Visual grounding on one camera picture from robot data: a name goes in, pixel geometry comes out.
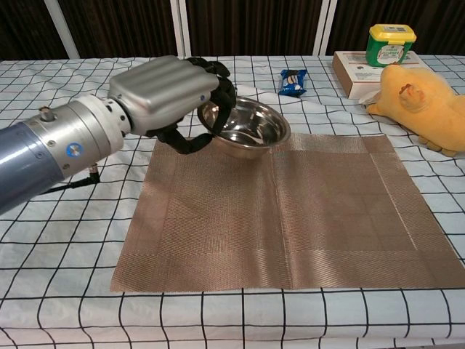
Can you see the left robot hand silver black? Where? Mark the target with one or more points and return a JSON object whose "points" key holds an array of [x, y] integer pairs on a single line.
{"points": [[163, 94]]}

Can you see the stainless steel bowl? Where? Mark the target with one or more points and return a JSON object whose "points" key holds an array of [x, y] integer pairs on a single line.
{"points": [[254, 127]]}

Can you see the brown woven placemat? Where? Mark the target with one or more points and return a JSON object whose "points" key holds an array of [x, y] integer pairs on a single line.
{"points": [[290, 218]]}

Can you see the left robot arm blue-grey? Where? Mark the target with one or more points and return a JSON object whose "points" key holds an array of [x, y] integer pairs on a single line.
{"points": [[36, 156]]}

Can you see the white and orange box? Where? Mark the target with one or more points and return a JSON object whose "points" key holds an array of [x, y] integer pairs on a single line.
{"points": [[348, 72]]}

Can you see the white grid tablecloth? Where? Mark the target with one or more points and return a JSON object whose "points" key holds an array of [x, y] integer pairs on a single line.
{"points": [[181, 320]]}

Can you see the blue cookie packet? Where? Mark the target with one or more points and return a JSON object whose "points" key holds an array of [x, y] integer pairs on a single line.
{"points": [[292, 83]]}

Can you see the green tub with yellow lid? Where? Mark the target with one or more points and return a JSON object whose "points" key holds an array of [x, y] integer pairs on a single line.
{"points": [[388, 47]]}

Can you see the yellow plush toy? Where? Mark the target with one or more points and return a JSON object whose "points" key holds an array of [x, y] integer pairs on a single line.
{"points": [[428, 109]]}

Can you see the white partition post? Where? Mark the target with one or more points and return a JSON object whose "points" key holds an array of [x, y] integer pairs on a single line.
{"points": [[61, 29], [325, 27], [181, 27]]}

